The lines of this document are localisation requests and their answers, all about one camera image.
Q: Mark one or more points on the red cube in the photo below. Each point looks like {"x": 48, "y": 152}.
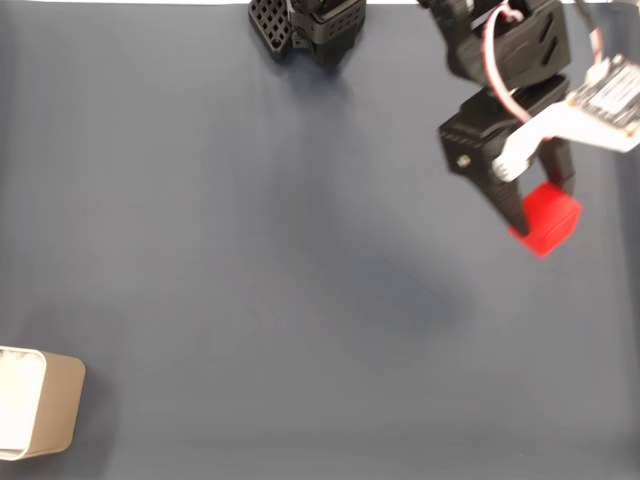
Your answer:
{"x": 550, "y": 220}

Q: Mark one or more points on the beige box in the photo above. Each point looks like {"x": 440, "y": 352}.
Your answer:
{"x": 55, "y": 400}

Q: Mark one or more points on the grey table mat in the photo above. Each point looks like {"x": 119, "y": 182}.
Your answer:
{"x": 250, "y": 300}

